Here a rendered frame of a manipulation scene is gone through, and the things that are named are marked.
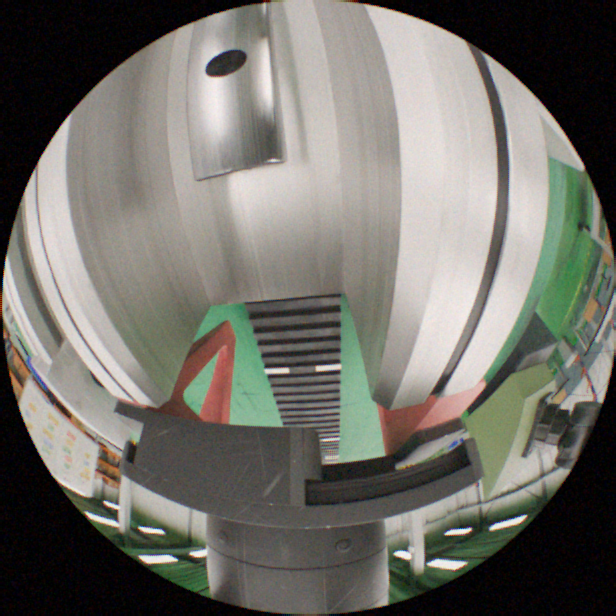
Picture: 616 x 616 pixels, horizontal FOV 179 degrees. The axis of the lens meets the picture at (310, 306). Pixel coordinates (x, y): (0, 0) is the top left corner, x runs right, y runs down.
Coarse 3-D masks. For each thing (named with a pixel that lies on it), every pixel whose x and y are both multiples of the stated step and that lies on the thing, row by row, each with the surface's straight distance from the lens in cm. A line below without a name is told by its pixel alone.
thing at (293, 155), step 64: (320, 0) 7; (128, 64) 7; (192, 64) 6; (256, 64) 5; (320, 64) 7; (384, 64) 3; (448, 64) 3; (64, 128) 5; (128, 128) 6; (192, 128) 5; (256, 128) 5; (320, 128) 6; (384, 128) 3; (448, 128) 2; (512, 128) 3; (64, 192) 4; (128, 192) 5; (192, 192) 6; (256, 192) 6; (320, 192) 6; (384, 192) 3; (448, 192) 2; (512, 192) 3; (64, 256) 4; (128, 256) 5; (192, 256) 7; (256, 256) 6; (320, 256) 6; (384, 256) 3; (448, 256) 2; (512, 256) 3; (64, 320) 6; (128, 320) 5; (192, 320) 7; (384, 320) 3; (448, 320) 3; (512, 320) 4; (128, 384) 5; (384, 384) 4; (448, 384) 4
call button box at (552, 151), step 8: (536, 104) 10; (544, 112) 11; (544, 120) 11; (552, 120) 12; (544, 128) 12; (552, 128) 12; (560, 128) 13; (544, 136) 13; (552, 136) 12; (560, 136) 12; (552, 144) 14; (560, 144) 13; (568, 144) 13; (552, 152) 16; (560, 152) 15; (568, 152) 14; (576, 152) 15; (560, 160) 17; (568, 160) 16; (576, 160) 15; (576, 168) 16
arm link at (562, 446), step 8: (568, 424) 45; (568, 432) 44; (576, 432) 43; (584, 432) 43; (560, 440) 47; (568, 440) 44; (576, 440) 43; (584, 440) 44; (560, 448) 46; (568, 448) 44; (576, 448) 44; (560, 456) 44; (568, 456) 44; (576, 456) 45
